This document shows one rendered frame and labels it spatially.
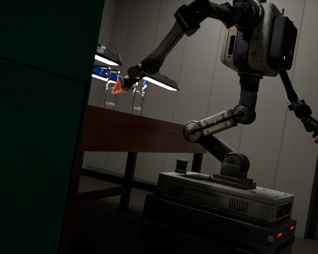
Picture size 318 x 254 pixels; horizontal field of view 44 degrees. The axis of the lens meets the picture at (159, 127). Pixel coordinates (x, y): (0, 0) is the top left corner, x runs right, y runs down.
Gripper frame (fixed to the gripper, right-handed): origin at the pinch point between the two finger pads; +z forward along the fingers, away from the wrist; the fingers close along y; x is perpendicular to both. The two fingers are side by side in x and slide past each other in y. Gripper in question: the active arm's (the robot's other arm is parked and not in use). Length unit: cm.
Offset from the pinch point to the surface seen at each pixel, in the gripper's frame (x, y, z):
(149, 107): -64, -233, 66
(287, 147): 53, -191, -43
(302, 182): 85, -189, -38
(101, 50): -26.6, -6.2, -2.1
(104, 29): -177, -231, 70
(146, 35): -140, -236, 29
